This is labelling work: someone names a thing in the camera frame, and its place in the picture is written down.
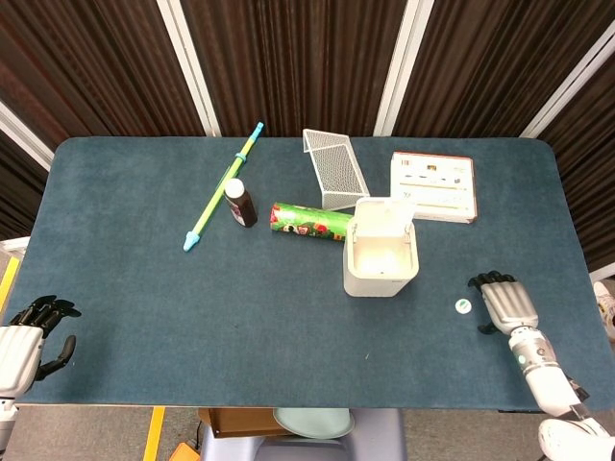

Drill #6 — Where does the right black-and-silver robot hand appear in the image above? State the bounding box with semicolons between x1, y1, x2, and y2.
467;271;540;336

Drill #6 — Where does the brown cardboard box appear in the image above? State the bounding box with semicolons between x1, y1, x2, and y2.
199;407;294;439

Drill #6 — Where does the green patterned tube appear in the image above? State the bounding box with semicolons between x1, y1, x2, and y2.
268;202;355;244

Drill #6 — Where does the white shoe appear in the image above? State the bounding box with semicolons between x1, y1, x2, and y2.
593;280;615;343

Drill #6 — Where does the pale green round plate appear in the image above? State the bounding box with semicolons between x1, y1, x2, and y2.
272;407;357;441

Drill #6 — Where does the left black-and-silver robot hand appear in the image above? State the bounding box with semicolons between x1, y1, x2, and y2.
0;295;83;398

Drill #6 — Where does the orange floor object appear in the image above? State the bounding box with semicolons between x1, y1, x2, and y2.
167;441;201;461

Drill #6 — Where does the white partition post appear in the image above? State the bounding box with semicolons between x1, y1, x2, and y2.
0;100;54;172
372;0;436;138
521;28;615;140
156;0;222;138

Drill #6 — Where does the green and blue water squirter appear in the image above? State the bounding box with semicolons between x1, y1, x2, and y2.
182;121;266;253

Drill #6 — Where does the blue felt table mat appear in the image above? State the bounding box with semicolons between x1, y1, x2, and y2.
2;136;614;414

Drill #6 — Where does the white square lidded bin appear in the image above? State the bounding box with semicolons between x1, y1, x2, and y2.
342;195;421;298

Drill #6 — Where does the white frame piece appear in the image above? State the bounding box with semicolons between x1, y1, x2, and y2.
0;236;31;255

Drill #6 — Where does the white flat cardboard box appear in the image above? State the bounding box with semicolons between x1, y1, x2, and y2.
388;151;480;225

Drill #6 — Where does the dark brown bottle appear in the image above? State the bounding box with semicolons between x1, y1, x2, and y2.
224;178;259;229

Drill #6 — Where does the grey plastic stool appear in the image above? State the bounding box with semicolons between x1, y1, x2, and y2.
198;407;408;461

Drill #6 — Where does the brown ribbed partition panel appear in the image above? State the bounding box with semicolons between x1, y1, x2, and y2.
542;71;615;270
0;129;49;241
393;0;615;138
0;0;206;140
180;0;409;138

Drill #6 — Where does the white wire mesh rack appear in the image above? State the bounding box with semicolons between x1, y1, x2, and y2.
302;128;371;211

